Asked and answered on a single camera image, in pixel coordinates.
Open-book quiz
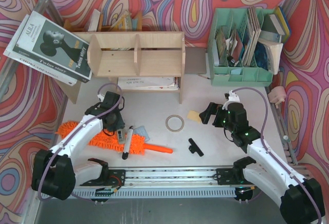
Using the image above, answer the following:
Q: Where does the black plastic clip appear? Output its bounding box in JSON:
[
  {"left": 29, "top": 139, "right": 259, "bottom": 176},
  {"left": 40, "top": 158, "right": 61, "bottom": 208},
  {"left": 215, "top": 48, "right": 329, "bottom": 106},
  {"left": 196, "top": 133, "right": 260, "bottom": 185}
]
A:
[{"left": 188, "top": 138, "right": 204, "bottom": 157}]

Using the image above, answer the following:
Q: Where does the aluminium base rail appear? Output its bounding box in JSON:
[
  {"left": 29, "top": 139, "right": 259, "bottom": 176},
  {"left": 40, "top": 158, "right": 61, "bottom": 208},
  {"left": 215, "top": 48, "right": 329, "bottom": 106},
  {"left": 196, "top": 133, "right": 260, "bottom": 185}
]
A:
[{"left": 74, "top": 166, "right": 253, "bottom": 192}]

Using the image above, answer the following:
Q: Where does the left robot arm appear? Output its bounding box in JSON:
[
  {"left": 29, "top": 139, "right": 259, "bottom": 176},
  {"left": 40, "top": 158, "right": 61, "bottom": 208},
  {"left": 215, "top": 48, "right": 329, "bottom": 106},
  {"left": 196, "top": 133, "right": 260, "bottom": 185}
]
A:
[{"left": 31, "top": 91, "right": 125, "bottom": 200}]

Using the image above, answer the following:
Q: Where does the black and white stapler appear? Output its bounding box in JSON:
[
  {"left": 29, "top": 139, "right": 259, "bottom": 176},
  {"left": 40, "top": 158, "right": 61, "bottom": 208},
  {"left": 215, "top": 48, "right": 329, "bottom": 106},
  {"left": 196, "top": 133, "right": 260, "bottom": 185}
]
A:
[{"left": 116, "top": 129, "right": 125, "bottom": 144}]

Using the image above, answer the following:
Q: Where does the yellow sticky note pad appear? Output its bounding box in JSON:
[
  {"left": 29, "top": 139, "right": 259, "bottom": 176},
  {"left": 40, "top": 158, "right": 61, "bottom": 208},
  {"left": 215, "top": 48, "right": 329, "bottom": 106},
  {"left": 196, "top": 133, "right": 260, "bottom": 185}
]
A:
[{"left": 187, "top": 110, "right": 202, "bottom": 123}]

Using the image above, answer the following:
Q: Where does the green desk organizer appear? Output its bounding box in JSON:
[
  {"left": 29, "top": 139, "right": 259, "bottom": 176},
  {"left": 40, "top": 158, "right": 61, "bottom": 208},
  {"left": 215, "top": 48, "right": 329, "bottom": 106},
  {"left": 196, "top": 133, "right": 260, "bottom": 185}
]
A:
[{"left": 207, "top": 7, "right": 273, "bottom": 87}]

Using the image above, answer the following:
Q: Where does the blue yellow book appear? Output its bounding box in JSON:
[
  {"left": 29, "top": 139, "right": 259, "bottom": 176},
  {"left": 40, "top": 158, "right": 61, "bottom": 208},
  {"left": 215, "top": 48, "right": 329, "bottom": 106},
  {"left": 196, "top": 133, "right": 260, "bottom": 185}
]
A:
[{"left": 262, "top": 6, "right": 291, "bottom": 44}]

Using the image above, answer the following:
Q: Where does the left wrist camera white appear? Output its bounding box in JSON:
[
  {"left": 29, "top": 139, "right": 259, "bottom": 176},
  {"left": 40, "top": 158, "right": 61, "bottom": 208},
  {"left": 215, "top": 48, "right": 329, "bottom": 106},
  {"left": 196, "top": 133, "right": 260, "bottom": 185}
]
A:
[{"left": 97, "top": 94, "right": 104, "bottom": 102}]

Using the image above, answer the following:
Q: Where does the orange microfiber duster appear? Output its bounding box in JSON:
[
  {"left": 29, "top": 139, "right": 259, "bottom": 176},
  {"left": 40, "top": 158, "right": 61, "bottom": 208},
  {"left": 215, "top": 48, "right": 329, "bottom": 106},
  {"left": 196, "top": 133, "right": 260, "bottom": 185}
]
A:
[{"left": 56, "top": 121, "right": 173, "bottom": 155}]

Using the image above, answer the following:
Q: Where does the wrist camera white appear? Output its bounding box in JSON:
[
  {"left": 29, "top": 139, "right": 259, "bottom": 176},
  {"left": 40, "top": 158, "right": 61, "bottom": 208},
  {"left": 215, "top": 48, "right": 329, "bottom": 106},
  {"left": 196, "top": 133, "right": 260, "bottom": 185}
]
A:
[
  {"left": 223, "top": 90, "right": 240, "bottom": 110},
  {"left": 97, "top": 94, "right": 104, "bottom": 102}
]

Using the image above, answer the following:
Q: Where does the grey brown mat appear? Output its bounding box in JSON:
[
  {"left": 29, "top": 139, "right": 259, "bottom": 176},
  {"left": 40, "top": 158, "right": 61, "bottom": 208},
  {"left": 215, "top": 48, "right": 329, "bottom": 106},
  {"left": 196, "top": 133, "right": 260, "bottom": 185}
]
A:
[{"left": 185, "top": 47, "right": 207, "bottom": 74}]

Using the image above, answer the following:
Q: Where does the grey pocket calculator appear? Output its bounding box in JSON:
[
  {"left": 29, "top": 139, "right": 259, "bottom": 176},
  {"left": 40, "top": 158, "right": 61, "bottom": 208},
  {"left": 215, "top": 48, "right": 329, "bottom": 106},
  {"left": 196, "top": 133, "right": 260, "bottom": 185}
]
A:
[{"left": 133, "top": 126, "right": 150, "bottom": 142}]

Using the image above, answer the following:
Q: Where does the white marker black cap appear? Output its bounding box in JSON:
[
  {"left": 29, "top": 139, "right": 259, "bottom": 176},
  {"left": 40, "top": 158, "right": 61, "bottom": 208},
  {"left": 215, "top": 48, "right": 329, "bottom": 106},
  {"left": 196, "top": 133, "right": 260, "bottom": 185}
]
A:
[{"left": 122, "top": 126, "right": 134, "bottom": 160}]

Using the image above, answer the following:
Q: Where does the tape ring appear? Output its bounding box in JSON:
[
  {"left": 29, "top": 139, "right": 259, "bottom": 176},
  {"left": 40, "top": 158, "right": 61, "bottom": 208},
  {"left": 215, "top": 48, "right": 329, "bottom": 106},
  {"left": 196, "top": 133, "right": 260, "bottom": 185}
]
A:
[{"left": 165, "top": 114, "right": 185, "bottom": 133}]

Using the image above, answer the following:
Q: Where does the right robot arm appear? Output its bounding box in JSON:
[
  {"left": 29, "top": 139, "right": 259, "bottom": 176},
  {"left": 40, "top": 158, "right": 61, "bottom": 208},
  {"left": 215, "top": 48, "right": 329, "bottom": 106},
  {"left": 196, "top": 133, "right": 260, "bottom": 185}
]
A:
[{"left": 199, "top": 102, "right": 325, "bottom": 223}]

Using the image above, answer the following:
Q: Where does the Twins story magazine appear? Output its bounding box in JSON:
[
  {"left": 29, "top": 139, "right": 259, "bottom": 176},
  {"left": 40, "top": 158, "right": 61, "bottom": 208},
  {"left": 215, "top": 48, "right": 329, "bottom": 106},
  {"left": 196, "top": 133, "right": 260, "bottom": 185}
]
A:
[{"left": 10, "top": 11, "right": 92, "bottom": 83}]

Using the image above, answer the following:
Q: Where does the spiral notebook on lower shelf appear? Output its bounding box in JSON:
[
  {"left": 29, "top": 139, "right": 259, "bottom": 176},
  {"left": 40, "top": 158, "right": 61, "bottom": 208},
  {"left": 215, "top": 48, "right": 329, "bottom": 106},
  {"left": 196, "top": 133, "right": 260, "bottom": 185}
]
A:
[{"left": 117, "top": 77, "right": 180, "bottom": 90}]

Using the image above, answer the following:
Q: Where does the wooden bookshelf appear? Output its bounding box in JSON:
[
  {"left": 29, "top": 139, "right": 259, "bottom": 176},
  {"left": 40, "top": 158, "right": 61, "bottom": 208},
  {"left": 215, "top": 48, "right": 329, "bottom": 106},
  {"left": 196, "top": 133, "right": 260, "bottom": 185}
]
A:
[{"left": 59, "top": 31, "right": 186, "bottom": 105}]

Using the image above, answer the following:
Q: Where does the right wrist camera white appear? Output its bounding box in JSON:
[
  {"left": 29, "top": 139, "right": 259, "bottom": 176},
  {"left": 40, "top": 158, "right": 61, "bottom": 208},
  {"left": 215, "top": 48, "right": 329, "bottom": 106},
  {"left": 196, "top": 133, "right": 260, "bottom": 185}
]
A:
[{"left": 223, "top": 90, "right": 240, "bottom": 110}]

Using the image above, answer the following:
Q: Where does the open book beside organizer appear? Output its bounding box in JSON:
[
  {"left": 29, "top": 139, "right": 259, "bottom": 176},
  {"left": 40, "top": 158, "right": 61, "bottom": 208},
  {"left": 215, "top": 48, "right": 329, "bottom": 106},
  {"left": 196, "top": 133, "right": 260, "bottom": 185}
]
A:
[{"left": 254, "top": 38, "right": 283, "bottom": 75}]

